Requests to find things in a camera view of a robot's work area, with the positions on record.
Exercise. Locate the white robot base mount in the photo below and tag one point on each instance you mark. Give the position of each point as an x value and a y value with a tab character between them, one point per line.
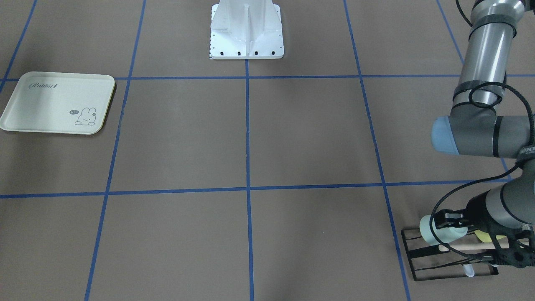
246	29

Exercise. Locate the light green plastic cup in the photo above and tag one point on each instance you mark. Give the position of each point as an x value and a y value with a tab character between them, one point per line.
428	232

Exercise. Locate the cream rabbit print tray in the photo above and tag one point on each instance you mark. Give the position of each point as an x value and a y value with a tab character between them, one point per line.
55	102

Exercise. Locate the yellow plastic cup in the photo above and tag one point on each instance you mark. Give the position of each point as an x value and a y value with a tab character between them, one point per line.
486	238

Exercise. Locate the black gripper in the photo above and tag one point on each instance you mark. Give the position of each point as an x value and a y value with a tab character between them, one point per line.
475	215

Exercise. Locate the black wire cup rack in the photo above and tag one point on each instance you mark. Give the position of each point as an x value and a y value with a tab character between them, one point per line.
437	262

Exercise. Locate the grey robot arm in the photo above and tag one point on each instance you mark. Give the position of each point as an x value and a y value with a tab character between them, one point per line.
490	118

